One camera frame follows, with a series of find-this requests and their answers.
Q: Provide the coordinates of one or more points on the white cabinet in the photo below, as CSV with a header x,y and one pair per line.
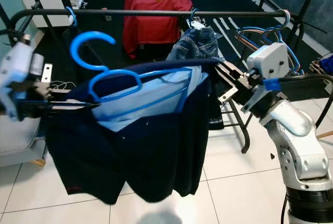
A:
x,y
47,5

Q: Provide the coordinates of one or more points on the brown clothes hanger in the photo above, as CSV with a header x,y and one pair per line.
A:
x,y
247,39

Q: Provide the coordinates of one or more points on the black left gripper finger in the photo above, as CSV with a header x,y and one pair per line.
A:
x,y
75,104
70,112

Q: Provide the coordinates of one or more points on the black metal clothes rack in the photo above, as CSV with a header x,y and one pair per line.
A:
x,y
135,12

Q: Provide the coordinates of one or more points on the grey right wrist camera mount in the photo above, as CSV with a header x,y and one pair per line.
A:
x,y
268,57

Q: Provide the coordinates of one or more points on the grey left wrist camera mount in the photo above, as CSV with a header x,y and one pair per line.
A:
x,y
21,63

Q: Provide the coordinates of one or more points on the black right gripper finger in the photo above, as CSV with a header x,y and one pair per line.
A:
x,y
231,95
221,69

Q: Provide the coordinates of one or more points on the blue denim jeans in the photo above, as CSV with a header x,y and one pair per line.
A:
x,y
197,42

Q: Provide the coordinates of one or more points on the navy blue shirt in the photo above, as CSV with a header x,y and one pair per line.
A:
x,y
135,156

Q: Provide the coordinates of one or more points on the blue fabric item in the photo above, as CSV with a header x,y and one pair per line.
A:
x,y
323,64

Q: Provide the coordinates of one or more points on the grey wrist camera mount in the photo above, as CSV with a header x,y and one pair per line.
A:
x,y
268,57
21,63

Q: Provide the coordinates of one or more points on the grey upholstered ottoman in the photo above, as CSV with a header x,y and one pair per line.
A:
x,y
21,141

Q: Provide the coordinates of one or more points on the blue hanger with silver clip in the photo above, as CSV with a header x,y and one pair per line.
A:
x,y
196,25

